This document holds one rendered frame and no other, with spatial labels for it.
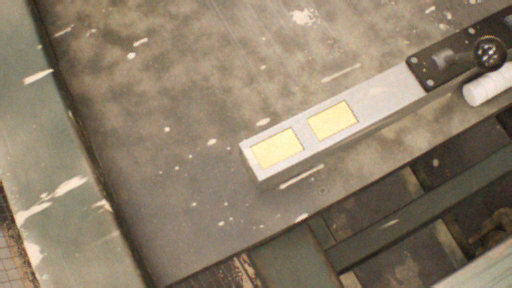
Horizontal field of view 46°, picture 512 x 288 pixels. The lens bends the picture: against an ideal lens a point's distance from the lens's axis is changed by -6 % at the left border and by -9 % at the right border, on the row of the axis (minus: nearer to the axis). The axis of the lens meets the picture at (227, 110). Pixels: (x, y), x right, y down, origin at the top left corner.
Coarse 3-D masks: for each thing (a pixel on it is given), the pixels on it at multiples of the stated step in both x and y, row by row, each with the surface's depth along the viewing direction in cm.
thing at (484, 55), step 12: (492, 36) 61; (480, 48) 60; (492, 48) 60; (504, 48) 60; (432, 60) 71; (444, 60) 70; (456, 60) 68; (468, 60) 65; (480, 60) 60; (492, 60) 60; (504, 60) 60
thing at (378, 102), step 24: (384, 72) 73; (408, 72) 72; (480, 72) 74; (336, 96) 72; (360, 96) 71; (384, 96) 71; (408, 96) 71; (432, 96) 73; (288, 120) 71; (360, 120) 70; (384, 120) 71; (240, 144) 70; (312, 144) 69; (336, 144) 70; (288, 168) 69
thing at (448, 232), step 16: (400, 176) 221; (416, 176) 224; (416, 192) 216; (320, 224) 172; (432, 224) 212; (448, 224) 214; (320, 240) 172; (448, 240) 207; (464, 240) 210; (464, 256) 203; (352, 272) 164
